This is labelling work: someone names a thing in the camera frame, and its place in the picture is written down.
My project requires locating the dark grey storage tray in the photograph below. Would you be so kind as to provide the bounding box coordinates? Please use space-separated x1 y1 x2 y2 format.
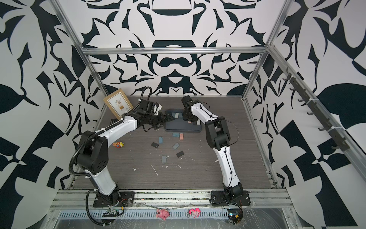
164 109 203 133

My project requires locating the grey-blue eraser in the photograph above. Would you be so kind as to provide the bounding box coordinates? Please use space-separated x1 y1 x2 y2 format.
173 143 180 149

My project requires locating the black eraser pair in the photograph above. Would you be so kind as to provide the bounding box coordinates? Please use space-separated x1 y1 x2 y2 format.
151 142 159 148

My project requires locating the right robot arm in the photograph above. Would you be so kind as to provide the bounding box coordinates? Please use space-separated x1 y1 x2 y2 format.
182 96 244 204

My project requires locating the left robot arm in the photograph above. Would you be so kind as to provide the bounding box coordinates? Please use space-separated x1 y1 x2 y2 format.
69 99 174 205

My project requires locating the black remote control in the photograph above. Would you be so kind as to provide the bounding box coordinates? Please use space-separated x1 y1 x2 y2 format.
110 118 119 125

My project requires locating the red yellow toy fish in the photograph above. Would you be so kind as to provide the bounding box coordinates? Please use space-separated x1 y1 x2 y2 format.
112 142 124 148

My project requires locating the pink toy left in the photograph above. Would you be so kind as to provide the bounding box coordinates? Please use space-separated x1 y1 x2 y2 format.
155 209 170 220

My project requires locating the pink toy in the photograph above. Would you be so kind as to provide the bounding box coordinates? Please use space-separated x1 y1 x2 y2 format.
155 209 170 220
188 208 201 219

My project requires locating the pink toy right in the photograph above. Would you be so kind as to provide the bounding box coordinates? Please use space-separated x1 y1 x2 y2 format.
188 208 201 219

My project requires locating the small circuit board left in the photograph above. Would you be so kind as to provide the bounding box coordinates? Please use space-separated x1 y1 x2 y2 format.
102 207 124 218

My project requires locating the small circuit board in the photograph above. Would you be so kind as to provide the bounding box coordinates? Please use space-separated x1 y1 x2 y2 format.
228 212 243 225
102 207 124 218

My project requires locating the small circuit board right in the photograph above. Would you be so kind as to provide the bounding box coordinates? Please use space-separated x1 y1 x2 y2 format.
228 212 243 225

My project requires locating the wooden picture frame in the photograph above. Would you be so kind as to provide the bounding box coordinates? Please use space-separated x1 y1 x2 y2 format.
104 89 133 119

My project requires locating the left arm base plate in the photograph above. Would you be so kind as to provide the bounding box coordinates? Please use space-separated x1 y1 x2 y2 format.
93 191 135 208

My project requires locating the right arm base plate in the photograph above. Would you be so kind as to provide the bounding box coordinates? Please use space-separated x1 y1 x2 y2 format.
210 190 251 207

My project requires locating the white slotted cable duct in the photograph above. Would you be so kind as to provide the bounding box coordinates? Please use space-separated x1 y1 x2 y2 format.
58 209 229 220

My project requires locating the black wall hook rail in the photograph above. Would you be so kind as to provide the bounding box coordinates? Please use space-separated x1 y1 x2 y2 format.
284 72 351 152

